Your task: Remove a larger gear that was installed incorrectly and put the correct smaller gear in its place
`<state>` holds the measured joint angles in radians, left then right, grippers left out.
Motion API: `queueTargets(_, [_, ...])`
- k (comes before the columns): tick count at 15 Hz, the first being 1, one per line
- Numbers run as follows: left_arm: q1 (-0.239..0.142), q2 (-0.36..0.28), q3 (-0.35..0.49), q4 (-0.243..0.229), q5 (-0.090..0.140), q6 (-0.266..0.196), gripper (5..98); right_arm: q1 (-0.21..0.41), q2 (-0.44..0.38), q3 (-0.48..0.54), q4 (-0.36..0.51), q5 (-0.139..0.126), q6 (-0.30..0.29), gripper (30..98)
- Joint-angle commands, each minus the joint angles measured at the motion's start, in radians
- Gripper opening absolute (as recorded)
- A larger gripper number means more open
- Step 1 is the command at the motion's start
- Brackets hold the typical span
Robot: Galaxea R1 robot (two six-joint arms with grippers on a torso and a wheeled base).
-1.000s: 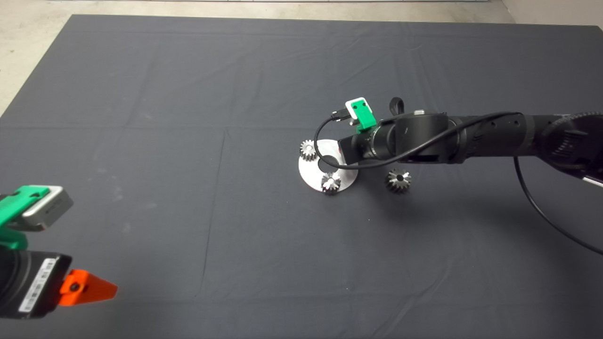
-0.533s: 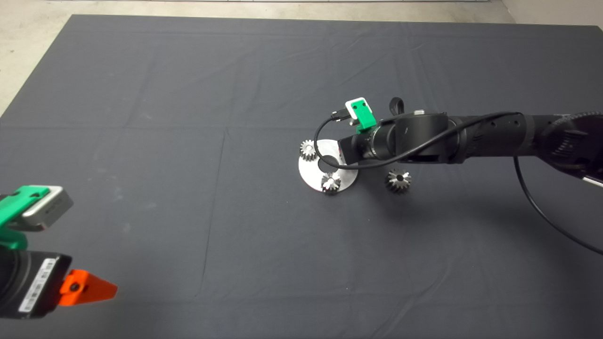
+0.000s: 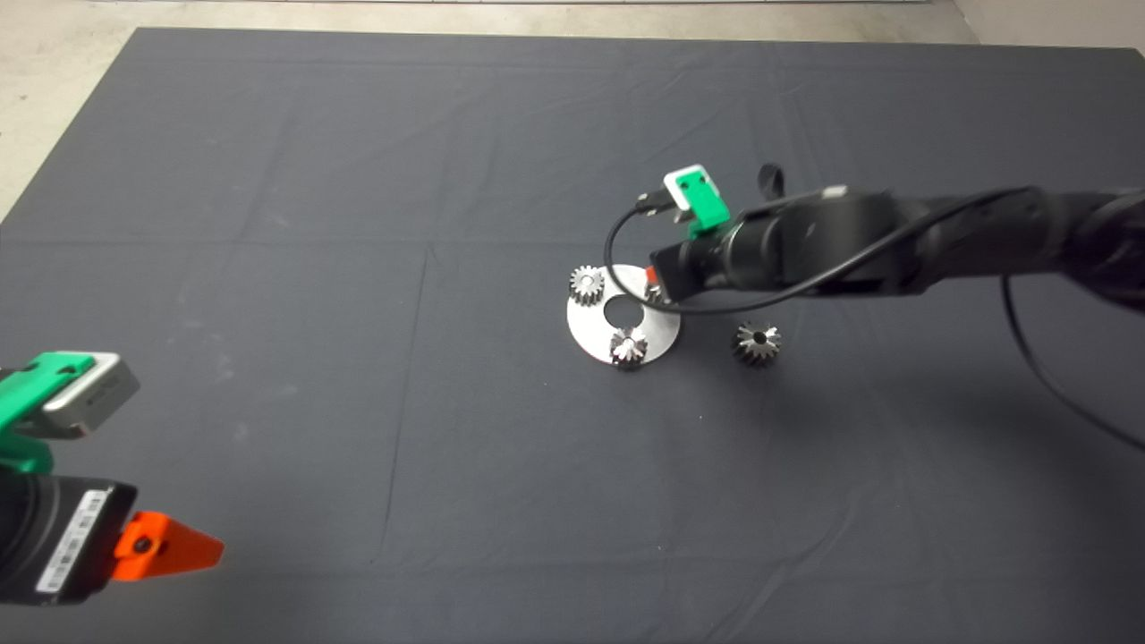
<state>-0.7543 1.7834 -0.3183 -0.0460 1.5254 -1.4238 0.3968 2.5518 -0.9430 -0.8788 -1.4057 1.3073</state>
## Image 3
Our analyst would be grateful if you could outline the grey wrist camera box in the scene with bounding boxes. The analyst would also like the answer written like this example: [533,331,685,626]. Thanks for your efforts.
[40,352,141,439]
[662,165,712,213]

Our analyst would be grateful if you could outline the right black camera cable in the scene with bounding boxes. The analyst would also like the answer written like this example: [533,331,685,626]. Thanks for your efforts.
[604,185,1145,453]

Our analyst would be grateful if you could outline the small steel bevel gear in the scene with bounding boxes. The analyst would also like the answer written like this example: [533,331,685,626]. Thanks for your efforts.
[609,326,649,370]

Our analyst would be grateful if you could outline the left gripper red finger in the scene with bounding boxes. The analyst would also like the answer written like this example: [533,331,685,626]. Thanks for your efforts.
[112,511,225,583]

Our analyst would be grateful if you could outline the round metal plate with hole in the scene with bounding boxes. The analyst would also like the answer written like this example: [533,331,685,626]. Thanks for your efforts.
[566,264,682,367]

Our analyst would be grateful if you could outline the steel gear with round bore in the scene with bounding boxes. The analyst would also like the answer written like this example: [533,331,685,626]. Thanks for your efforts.
[570,266,607,307]

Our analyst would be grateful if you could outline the right green camera mount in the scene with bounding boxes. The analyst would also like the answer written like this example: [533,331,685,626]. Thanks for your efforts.
[673,170,732,241]

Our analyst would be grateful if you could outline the right grey wrist camera box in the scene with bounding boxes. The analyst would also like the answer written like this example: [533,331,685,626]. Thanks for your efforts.
[662,165,712,213]

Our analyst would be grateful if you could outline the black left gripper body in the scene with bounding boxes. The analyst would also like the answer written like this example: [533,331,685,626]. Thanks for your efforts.
[0,472,138,606]

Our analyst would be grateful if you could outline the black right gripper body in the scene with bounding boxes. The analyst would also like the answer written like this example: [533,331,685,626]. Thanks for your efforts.
[657,219,761,303]

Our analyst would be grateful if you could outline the left green camera mount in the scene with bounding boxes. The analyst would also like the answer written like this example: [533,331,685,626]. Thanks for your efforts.
[0,353,98,475]

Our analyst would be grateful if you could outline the large steel bevel gear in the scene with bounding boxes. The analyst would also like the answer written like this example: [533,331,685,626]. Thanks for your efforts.
[733,321,784,368]

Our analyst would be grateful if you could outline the left grey wrist camera box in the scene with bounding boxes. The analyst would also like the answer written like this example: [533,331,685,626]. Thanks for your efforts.
[40,352,141,439]

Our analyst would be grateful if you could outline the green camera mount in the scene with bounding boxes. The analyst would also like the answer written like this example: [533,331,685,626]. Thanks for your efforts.
[673,170,732,241]
[0,353,98,475]

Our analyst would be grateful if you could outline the dark grey table cloth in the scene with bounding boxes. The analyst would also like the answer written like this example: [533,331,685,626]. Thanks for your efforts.
[0,27,1145,644]

